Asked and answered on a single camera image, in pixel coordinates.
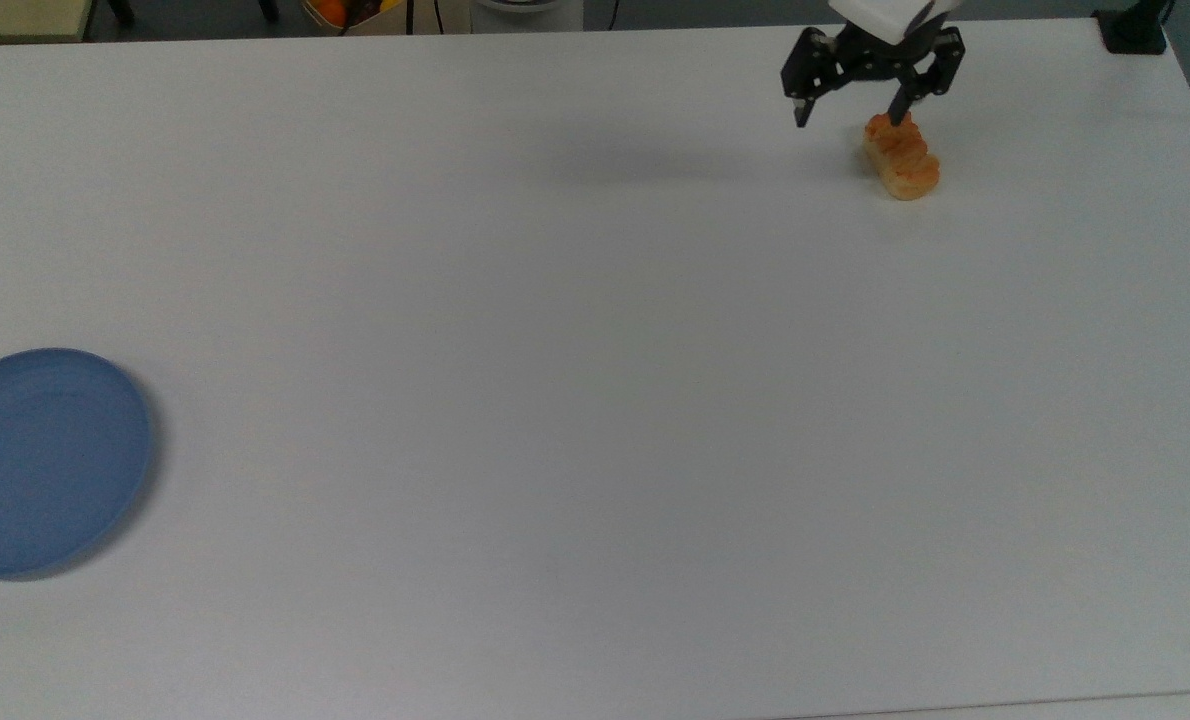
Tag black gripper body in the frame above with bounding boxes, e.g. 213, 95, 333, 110
833, 20, 944, 83

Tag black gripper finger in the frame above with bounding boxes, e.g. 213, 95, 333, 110
780, 26, 848, 130
886, 27, 967, 129

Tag golden brown bread pastry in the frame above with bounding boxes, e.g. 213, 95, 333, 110
862, 111, 942, 202

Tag beige side table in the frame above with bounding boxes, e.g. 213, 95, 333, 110
0, 0, 94, 44

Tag blue round plate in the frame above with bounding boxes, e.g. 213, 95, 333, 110
0, 347, 153, 579

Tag black corner clamp mount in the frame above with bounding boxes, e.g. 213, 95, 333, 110
1093, 0, 1173, 55

